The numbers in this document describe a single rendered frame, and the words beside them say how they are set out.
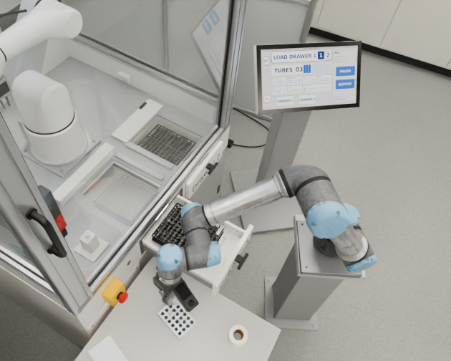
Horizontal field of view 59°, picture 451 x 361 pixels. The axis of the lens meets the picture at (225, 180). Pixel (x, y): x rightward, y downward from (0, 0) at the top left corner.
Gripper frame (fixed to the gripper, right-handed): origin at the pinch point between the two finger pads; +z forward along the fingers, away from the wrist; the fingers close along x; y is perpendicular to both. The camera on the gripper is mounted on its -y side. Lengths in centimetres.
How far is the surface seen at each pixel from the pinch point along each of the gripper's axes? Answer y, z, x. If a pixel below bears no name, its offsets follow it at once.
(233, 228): 5.0, -4.1, -34.7
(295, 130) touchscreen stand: 31, 13, -112
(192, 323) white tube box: -8.8, 7.8, -0.5
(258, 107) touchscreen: 39, -15, -84
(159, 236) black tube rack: 21.0, -5.8, -10.4
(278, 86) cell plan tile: 38, -22, -96
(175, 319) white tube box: -4.2, 4.6, 3.8
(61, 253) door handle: 11, -56, 24
